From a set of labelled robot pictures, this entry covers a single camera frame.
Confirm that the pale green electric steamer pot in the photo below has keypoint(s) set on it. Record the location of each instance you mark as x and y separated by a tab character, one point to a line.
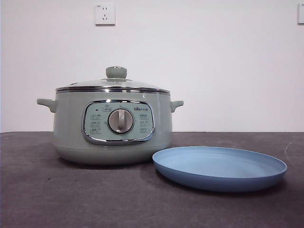
71	133

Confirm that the white blank wall plate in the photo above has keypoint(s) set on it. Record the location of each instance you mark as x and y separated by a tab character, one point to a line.
301	13

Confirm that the blue round plate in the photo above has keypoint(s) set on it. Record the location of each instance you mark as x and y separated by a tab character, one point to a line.
213	180

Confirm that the glass lid with green knob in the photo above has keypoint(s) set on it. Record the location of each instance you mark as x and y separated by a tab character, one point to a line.
116	72

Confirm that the white five-hole wall socket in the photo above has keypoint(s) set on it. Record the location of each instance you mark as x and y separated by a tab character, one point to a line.
105	14

